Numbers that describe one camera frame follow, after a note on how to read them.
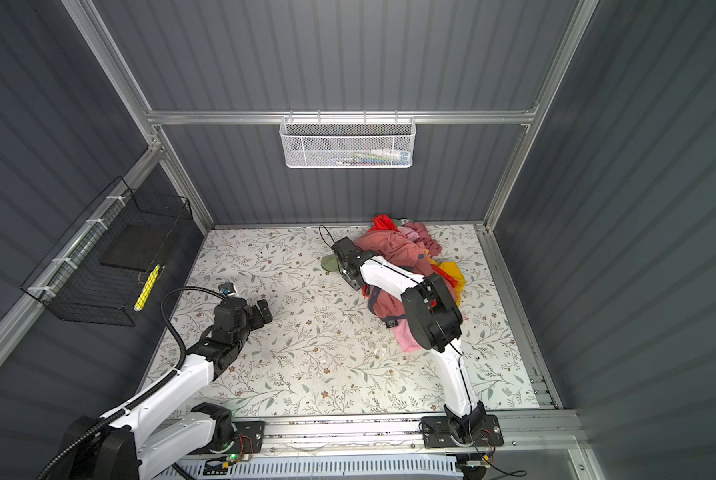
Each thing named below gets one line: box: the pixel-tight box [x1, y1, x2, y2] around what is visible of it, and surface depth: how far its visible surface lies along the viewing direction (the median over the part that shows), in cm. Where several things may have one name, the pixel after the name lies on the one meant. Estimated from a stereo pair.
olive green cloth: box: [321, 255, 338, 272], surface depth 107 cm
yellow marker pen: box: [133, 264, 161, 311], surface depth 71 cm
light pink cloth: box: [392, 319, 423, 353], surface depth 91 cm
